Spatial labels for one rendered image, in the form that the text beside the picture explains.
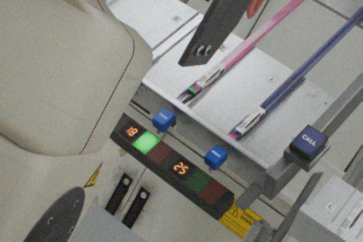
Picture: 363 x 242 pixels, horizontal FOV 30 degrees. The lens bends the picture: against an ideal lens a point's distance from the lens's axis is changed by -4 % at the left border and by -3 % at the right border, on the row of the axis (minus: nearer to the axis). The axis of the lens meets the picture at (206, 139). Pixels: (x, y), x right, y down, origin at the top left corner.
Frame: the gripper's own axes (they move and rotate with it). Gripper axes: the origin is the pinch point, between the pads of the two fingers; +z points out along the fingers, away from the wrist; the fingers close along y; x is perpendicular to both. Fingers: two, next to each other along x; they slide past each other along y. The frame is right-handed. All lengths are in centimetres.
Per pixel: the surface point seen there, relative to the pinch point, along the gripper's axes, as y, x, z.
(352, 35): 37, -154, 124
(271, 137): -16.4, 5.6, 15.6
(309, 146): -23.4, 6.2, 11.0
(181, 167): -9.3, 18.4, 18.3
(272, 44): 66, -138, 142
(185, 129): -4.2, 11.8, 18.9
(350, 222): -36.9, 16.7, 6.0
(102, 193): 18, 10, 62
